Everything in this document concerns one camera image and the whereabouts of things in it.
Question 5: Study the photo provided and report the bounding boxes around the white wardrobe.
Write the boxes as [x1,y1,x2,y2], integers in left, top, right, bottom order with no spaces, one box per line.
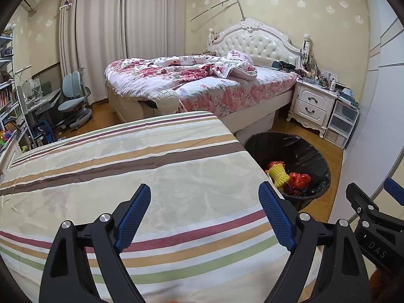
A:
[328,0,404,224]

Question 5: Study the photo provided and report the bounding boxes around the yellow foam fruit net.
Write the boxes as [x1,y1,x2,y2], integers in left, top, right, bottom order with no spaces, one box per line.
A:
[267,162,290,189]

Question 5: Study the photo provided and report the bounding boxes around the white desktop device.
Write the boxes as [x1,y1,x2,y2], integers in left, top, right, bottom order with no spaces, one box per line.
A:
[22,80,42,98]

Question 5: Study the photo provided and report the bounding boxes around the white bookshelf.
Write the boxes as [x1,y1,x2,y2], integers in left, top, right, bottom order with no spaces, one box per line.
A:
[0,22,32,146]

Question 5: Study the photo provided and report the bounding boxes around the pile of colourful toys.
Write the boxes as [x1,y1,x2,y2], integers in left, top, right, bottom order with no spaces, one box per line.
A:
[0,129,15,147]

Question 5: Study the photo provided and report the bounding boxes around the white nightstand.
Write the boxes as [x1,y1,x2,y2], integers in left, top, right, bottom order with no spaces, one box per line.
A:
[287,79,338,139]

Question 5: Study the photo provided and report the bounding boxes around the grey study desk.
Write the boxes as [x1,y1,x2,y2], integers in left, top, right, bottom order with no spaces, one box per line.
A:
[23,88,62,123]

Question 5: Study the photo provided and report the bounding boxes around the pile of toiletries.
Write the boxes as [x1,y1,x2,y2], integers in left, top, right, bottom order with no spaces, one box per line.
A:
[298,65,340,91]

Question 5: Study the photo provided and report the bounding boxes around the white tufted bed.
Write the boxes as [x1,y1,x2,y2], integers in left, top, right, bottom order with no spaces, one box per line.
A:
[105,17,304,144]

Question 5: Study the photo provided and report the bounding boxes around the striped tablecloth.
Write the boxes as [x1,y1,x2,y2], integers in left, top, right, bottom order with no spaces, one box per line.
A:
[0,110,319,303]

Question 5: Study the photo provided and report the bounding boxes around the blue-grey swivel chair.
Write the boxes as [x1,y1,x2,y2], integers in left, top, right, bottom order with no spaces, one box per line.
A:
[58,68,93,130]

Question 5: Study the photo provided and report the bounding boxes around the floral quilt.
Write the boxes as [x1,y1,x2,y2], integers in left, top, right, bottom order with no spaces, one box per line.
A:
[105,50,258,97]

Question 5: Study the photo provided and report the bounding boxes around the white wooden furniture panel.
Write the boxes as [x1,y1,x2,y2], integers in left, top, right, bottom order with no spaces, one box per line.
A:
[0,136,23,177]

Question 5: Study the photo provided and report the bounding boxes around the person's right forearm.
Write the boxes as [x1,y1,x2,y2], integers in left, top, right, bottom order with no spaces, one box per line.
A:
[369,268,404,303]

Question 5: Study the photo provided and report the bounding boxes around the pink floral bedsheet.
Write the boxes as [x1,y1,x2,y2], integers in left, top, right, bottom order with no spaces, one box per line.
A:
[177,66,299,118]

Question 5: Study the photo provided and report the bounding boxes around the plastic drawer unit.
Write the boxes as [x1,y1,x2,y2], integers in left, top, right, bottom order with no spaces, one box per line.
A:
[324,99,360,150]

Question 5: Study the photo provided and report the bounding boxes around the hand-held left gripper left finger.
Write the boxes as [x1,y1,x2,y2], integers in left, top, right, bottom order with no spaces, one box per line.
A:
[39,184,151,303]

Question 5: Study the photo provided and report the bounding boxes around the black lined waste bin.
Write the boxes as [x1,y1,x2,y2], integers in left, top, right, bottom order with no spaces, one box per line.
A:
[243,132,331,212]

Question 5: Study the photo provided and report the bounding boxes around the red knotted plastic bag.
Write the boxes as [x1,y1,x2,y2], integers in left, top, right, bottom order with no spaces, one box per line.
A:
[289,172,312,192]

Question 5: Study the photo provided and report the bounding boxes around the beige curtain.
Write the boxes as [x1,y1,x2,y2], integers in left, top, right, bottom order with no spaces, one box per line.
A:
[59,0,127,105]
[121,0,187,61]

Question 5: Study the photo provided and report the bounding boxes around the dark clothes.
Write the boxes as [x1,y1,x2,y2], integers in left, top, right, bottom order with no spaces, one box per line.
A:
[271,61,297,72]

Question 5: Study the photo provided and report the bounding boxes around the dark red foam net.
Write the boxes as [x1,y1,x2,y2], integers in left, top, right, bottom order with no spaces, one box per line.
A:
[283,184,305,197]

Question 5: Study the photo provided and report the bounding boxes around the white desk lamp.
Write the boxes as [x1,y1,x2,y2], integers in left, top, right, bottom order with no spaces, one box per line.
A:
[14,65,32,83]

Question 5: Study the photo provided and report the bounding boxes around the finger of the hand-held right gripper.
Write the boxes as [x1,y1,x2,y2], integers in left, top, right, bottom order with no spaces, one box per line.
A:
[345,182,379,223]
[383,178,404,206]

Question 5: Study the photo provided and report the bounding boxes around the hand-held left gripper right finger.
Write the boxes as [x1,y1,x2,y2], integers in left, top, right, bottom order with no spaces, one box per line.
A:
[258,181,370,303]

